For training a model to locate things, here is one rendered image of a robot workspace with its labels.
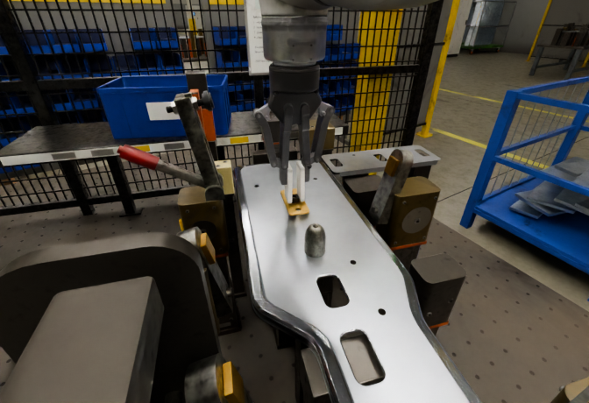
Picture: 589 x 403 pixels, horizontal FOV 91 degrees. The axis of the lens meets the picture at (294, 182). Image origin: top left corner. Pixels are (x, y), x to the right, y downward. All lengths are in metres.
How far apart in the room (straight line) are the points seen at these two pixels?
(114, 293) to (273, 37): 0.34
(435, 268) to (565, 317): 0.53
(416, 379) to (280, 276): 0.19
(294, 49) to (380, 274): 0.33
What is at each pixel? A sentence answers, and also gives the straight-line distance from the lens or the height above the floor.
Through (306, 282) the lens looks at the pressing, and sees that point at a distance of 0.42.
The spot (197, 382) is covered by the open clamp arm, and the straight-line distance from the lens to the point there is 0.24.
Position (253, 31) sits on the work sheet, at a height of 1.27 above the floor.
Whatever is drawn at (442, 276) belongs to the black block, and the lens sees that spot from 0.48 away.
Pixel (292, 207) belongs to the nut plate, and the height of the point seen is 1.01.
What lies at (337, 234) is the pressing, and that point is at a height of 1.00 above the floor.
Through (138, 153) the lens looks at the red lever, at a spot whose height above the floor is 1.14.
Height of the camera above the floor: 1.31
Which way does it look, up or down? 30 degrees down
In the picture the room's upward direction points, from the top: straight up
